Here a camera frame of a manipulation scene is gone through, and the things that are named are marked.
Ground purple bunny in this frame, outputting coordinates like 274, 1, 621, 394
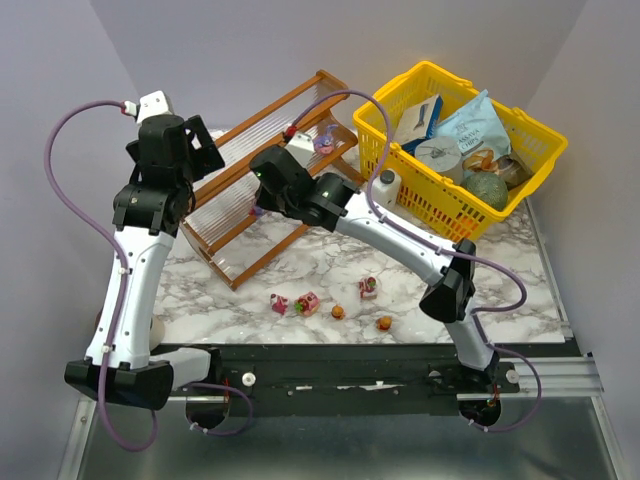
249, 205, 265, 217
313, 124, 337, 155

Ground dark pink cake toy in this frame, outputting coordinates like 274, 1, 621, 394
270, 293, 289, 315

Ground pink strawberry cake toy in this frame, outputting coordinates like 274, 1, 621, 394
294, 291, 320, 317

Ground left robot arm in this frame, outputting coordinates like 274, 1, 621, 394
64, 114, 225, 411

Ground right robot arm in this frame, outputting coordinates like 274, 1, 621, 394
249, 145, 499, 384

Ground wooden tiered shelf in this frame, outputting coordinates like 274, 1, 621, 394
179, 69, 367, 291

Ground tape roll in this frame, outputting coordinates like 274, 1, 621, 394
93, 309, 166, 349

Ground white bottle grey cap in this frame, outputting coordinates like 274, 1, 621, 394
371, 169, 402, 210

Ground small burger toy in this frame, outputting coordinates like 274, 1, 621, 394
331, 305, 345, 320

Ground pink white cake toy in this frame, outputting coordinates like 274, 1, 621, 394
358, 276, 378, 300

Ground blue white box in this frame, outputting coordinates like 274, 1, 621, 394
393, 94, 443, 154

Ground grey round tin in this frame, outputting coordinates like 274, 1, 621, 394
414, 136, 464, 185

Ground orange bear toy front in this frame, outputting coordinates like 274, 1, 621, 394
376, 316, 393, 331

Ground yellow plastic basket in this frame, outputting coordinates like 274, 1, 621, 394
353, 61, 568, 241

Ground light blue chips bag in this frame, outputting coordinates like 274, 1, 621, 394
435, 90, 511, 173

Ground green melon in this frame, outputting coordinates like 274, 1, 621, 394
462, 172, 508, 211

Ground brown snack packet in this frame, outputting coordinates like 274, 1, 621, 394
495, 151, 534, 190

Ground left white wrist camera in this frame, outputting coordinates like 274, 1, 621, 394
121, 90, 173, 125

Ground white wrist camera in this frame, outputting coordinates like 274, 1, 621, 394
121, 90, 173, 125
283, 126, 315, 166

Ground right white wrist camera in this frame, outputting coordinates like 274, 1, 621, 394
283, 126, 315, 166

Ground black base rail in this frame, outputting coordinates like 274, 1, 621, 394
164, 342, 521, 417

